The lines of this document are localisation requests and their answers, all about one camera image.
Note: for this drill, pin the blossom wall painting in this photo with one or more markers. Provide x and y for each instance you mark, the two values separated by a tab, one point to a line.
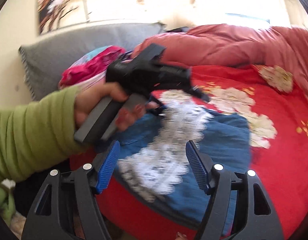
59	14

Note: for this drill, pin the right hand thumb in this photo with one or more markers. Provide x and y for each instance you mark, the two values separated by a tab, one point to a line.
180	236

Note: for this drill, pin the salmon pink comforter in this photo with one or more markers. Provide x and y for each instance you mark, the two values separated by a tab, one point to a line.
232	46

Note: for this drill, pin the green sleeve left forearm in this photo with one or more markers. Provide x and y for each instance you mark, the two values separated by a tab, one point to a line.
36	136

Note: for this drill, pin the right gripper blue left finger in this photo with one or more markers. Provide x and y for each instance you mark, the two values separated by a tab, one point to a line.
106	166

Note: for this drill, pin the left hand red nails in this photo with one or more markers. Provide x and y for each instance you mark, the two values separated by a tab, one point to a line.
87	99

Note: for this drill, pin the grey quilted headboard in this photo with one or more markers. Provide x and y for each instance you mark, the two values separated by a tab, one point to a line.
46	60

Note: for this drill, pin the pink floral pillow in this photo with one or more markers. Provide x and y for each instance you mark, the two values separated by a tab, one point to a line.
91	67

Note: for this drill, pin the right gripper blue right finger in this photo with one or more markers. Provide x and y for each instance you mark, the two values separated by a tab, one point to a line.
201	165

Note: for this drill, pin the blue denim pants lace hem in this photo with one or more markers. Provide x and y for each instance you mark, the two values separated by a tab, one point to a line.
153	165

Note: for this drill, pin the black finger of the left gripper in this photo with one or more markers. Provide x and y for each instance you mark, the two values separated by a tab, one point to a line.
195	91

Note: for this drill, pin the red floral blanket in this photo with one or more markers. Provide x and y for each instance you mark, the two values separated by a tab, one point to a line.
276	111

